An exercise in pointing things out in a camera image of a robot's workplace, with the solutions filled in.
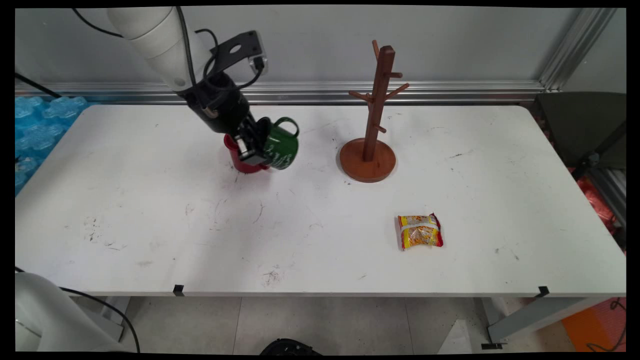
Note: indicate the aluminium frame rail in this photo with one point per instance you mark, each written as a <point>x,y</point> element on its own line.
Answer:
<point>610,192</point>

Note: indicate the long aluminium wall rail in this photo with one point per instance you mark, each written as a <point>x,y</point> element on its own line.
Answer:
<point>400,92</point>

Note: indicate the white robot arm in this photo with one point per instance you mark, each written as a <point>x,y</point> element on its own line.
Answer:
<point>155,35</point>

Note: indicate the green enamel mug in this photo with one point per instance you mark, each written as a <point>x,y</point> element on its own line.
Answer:
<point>285,147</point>

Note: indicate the red mug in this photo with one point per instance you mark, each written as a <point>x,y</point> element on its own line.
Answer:
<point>240,162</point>

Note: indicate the black round floor object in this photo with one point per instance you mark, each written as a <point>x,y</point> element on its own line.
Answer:
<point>290,347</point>

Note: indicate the blue bubble wrap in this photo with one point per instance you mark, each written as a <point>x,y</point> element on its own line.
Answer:
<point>35,135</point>

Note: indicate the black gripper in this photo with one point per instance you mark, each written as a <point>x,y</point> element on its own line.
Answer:
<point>222,107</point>

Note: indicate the red plastic bag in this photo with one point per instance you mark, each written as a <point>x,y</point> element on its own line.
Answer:
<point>597,202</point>

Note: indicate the yellow red snack packet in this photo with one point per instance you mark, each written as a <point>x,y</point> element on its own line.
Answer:
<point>420,232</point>

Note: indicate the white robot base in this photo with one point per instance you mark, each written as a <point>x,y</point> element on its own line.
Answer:
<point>50,315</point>

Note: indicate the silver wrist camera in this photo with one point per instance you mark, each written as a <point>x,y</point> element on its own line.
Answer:
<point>258,64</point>

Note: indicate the black table edge clip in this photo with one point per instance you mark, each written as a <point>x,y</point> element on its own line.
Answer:
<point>543,291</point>
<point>178,290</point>

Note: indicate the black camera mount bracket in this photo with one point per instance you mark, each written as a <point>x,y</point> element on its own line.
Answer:
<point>235,50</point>

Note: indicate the grey table leg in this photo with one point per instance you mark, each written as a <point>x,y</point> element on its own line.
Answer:
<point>112,312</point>
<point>535,317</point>

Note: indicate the orange floor mat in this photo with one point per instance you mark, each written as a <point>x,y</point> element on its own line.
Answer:
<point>595,325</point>

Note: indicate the brown wooden mug tree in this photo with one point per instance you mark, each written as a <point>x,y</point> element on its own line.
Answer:
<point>367,165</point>

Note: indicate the slanted aluminium frame post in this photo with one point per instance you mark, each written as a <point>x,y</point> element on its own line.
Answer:
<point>575,50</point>

